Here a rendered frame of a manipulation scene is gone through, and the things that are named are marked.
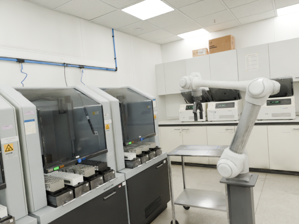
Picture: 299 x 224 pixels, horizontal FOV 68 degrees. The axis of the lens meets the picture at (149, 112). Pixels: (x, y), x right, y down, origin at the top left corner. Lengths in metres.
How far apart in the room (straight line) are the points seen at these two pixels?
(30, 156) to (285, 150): 3.63
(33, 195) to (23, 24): 2.04
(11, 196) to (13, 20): 2.02
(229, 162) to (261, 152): 2.55
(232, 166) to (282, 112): 2.51
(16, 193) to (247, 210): 1.66
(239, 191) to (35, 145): 1.56
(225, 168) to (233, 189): 0.33
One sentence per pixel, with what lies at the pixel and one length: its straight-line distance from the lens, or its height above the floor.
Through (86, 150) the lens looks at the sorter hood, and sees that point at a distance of 1.93.
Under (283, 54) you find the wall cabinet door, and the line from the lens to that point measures 4.40.
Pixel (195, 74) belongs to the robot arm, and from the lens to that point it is 1.98.
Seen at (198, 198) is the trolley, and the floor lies 0.28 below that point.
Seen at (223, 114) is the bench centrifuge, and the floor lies 1.03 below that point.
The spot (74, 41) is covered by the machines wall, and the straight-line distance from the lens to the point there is 3.49.
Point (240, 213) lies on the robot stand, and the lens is 2.07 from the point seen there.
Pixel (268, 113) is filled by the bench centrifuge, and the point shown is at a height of 1.01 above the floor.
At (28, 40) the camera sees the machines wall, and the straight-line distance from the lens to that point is 3.09.
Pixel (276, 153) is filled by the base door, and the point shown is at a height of 0.36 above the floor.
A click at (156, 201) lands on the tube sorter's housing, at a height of 0.23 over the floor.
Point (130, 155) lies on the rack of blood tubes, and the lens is 2.30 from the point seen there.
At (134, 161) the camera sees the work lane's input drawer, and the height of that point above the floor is 0.80.
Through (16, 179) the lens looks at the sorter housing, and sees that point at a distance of 1.66.
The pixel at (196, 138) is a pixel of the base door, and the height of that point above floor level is 0.57.
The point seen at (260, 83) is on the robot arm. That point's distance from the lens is 1.57.
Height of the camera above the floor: 1.40
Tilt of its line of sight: 3 degrees down
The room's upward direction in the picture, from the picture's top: 5 degrees counter-clockwise
